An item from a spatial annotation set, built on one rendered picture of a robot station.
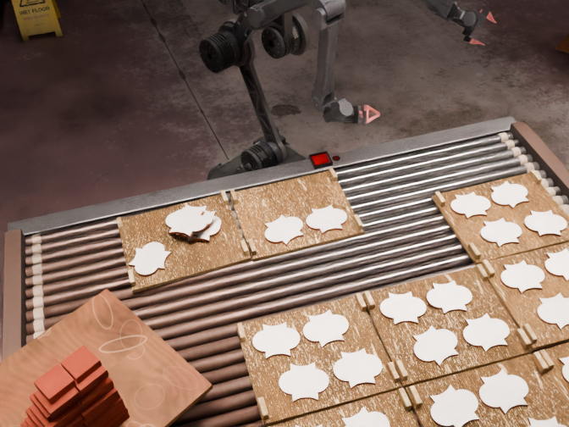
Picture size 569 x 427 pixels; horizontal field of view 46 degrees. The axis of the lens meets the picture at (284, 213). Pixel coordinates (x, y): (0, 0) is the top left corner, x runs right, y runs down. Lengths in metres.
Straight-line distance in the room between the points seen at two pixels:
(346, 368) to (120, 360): 0.65
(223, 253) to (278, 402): 0.61
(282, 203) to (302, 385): 0.77
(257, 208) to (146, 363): 0.78
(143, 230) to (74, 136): 2.19
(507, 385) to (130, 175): 2.75
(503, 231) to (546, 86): 2.62
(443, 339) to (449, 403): 0.22
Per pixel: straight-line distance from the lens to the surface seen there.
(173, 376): 1.93
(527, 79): 5.01
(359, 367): 2.03
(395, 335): 2.11
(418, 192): 2.57
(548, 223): 2.52
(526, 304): 2.27
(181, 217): 2.38
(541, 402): 2.07
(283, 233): 2.36
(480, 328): 2.16
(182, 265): 2.31
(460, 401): 2.01
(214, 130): 4.39
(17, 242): 2.55
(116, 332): 2.06
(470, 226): 2.45
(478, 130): 2.91
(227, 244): 2.36
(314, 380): 2.00
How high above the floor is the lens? 2.65
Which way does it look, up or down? 45 degrees down
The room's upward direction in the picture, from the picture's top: 3 degrees counter-clockwise
